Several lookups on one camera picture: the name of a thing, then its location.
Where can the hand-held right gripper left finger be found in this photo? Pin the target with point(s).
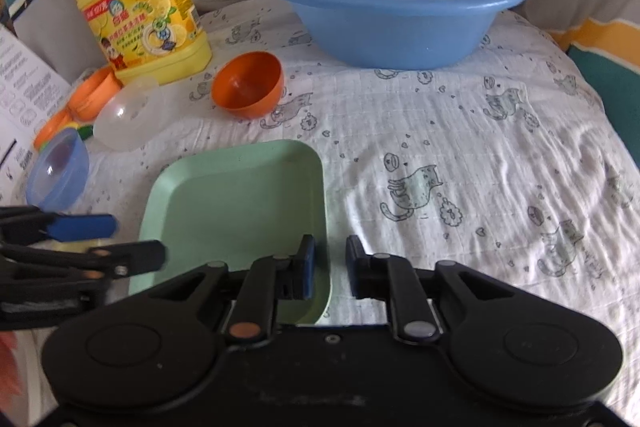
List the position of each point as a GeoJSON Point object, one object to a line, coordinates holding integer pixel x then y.
{"type": "Point", "coordinates": [308, 267]}

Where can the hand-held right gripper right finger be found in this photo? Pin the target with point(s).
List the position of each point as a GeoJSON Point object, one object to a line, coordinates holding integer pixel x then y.
{"type": "Point", "coordinates": [352, 269]}

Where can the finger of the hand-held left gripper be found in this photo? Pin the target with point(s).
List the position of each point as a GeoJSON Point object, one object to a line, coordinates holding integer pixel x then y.
{"type": "Point", "coordinates": [135, 257]}
{"type": "Point", "coordinates": [82, 227]}

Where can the green square plate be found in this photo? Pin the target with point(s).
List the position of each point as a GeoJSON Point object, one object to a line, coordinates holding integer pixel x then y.
{"type": "Point", "coordinates": [235, 217]}

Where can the clear plastic bowl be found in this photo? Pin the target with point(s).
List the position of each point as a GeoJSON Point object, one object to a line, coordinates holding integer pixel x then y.
{"type": "Point", "coordinates": [127, 117]}

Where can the orange bowl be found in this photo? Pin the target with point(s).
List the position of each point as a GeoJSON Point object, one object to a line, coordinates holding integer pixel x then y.
{"type": "Point", "coordinates": [247, 82]}

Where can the orange red cloth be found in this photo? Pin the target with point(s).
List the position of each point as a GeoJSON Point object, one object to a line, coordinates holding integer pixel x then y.
{"type": "Point", "coordinates": [15, 372]}

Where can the orange toy pan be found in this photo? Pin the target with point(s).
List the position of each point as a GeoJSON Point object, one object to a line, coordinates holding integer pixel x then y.
{"type": "Point", "coordinates": [52, 129]}

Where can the white printed sheet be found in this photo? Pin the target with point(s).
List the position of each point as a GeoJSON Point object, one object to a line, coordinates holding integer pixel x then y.
{"type": "Point", "coordinates": [25, 107]}

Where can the orange toy cup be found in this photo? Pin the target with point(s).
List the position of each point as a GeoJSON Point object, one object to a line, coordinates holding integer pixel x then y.
{"type": "Point", "coordinates": [95, 92]}

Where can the cat print blanket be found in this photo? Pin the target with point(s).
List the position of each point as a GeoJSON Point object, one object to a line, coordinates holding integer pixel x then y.
{"type": "Point", "coordinates": [450, 147]}

